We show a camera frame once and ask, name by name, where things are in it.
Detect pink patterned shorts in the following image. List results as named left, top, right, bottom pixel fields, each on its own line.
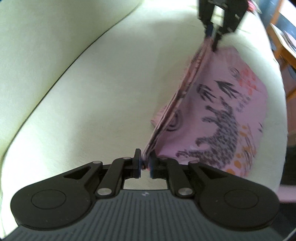
left=142, top=38, right=268, bottom=177

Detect wooden side table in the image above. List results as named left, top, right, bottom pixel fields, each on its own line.
left=267, top=0, right=296, bottom=103

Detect green sofa cover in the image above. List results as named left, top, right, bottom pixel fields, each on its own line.
left=0, top=0, right=289, bottom=235

